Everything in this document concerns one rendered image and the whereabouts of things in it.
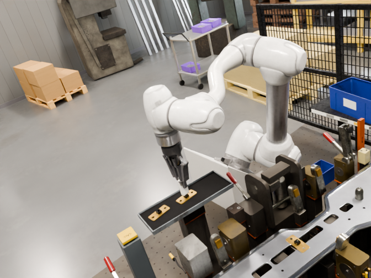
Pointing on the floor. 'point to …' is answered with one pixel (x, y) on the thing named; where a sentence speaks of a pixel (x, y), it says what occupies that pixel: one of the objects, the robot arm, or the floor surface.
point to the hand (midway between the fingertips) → (183, 186)
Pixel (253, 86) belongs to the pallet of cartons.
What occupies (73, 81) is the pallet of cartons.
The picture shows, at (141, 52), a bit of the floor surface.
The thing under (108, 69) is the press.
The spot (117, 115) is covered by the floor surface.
